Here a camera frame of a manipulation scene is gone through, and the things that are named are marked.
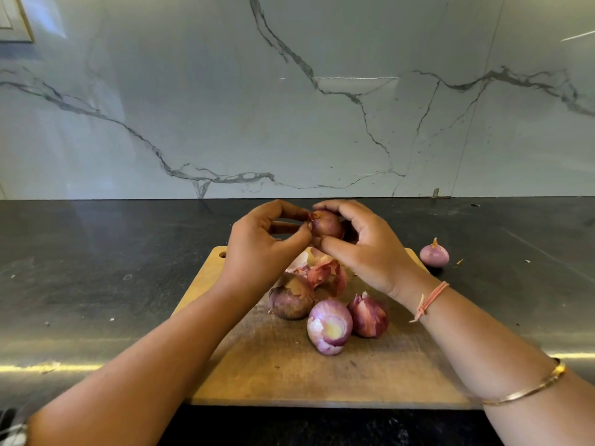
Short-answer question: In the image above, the red onion with pale patch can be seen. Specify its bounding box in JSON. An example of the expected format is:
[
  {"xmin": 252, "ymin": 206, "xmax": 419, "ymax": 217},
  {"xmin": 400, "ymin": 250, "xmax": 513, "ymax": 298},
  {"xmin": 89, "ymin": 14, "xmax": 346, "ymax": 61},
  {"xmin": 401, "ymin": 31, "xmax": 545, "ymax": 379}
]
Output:
[{"xmin": 307, "ymin": 297, "xmax": 355, "ymax": 357}]

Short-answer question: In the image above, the wooden cutting board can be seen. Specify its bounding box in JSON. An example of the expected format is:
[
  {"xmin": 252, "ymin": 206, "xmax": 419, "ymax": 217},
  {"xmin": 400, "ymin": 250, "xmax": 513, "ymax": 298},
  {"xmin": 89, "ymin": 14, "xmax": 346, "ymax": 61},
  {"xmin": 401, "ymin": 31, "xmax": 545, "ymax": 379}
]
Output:
[{"xmin": 172, "ymin": 245, "xmax": 483, "ymax": 409}]

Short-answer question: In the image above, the black white plaid sleeve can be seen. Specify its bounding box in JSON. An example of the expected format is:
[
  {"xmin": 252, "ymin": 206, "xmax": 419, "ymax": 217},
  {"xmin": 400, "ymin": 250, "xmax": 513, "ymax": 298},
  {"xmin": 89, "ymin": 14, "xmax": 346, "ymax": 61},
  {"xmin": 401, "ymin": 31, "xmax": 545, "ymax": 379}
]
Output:
[{"xmin": 0, "ymin": 411, "xmax": 29, "ymax": 446}]

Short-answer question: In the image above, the orange thread bracelet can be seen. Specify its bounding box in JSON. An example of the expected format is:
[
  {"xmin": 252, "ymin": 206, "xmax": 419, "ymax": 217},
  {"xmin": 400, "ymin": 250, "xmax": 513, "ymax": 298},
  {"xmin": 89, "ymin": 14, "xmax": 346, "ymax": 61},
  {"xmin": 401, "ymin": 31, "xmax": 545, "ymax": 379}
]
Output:
[{"xmin": 410, "ymin": 280, "xmax": 450, "ymax": 323}]

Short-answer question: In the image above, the pile of onion peels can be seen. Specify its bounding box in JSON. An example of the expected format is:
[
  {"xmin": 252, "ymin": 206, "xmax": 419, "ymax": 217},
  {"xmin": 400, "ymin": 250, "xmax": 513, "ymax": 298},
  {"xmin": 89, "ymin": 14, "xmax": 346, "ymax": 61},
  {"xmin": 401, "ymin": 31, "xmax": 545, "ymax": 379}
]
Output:
[{"xmin": 284, "ymin": 246, "xmax": 351, "ymax": 299}]

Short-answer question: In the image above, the small red onion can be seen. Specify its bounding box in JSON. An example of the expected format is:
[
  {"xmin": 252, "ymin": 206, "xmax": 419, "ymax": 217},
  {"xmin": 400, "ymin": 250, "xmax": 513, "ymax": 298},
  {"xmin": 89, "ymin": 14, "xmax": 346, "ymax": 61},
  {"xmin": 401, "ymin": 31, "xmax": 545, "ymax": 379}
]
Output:
[{"xmin": 419, "ymin": 237, "xmax": 451, "ymax": 268}]

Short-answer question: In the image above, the person's right hand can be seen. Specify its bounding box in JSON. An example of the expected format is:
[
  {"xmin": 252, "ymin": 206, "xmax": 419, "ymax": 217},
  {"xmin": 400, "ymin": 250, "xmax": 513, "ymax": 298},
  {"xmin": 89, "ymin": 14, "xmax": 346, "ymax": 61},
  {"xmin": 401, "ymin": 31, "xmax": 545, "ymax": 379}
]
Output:
[{"xmin": 311, "ymin": 199, "xmax": 440, "ymax": 301}]

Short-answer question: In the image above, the brownish red onion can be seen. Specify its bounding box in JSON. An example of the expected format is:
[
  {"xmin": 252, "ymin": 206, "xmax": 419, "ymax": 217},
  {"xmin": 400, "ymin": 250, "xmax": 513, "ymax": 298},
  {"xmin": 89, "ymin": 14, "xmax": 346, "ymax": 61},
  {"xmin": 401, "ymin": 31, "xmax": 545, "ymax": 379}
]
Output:
[{"xmin": 268, "ymin": 274, "xmax": 316, "ymax": 320}]

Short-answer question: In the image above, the person's right forearm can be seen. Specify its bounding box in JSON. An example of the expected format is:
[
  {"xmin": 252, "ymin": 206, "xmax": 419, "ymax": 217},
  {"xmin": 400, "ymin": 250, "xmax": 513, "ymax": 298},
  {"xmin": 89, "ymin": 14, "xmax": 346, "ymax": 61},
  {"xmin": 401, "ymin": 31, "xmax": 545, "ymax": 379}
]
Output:
[{"xmin": 409, "ymin": 278, "xmax": 595, "ymax": 446}]

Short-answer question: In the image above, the gold bangle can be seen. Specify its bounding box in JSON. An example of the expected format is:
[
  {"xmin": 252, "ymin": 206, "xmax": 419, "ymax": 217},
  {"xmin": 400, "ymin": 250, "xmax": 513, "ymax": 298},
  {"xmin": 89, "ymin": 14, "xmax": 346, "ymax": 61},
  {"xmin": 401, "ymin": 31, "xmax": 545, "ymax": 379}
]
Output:
[{"xmin": 482, "ymin": 358, "xmax": 567, "ymax": 407}]

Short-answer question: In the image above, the person's left hand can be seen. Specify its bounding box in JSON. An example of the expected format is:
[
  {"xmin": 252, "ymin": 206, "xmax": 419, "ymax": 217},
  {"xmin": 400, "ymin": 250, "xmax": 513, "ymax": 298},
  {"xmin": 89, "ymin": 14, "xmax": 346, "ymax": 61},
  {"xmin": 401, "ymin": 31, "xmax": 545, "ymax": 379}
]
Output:
[{"xmin": 218, "ymin": 199, "xmax": 314, "ymax": 298}]

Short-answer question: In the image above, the person's left forearm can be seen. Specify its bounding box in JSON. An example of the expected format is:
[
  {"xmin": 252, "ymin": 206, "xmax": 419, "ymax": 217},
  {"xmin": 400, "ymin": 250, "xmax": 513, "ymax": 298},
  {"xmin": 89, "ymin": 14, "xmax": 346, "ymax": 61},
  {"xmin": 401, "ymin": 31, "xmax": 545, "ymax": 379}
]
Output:
[{"xmin": 28, "ymin": 281, "xmax": 257, "ymax": 446}]

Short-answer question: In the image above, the white wall switch plate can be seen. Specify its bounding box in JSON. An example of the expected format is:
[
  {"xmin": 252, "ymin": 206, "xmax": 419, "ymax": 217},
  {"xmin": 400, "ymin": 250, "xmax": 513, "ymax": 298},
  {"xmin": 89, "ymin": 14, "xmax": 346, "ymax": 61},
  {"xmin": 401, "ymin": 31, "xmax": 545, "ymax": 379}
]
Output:
[{"xmin": 0, "ymin": 0, "xmax": 35, "ymax": 43}]

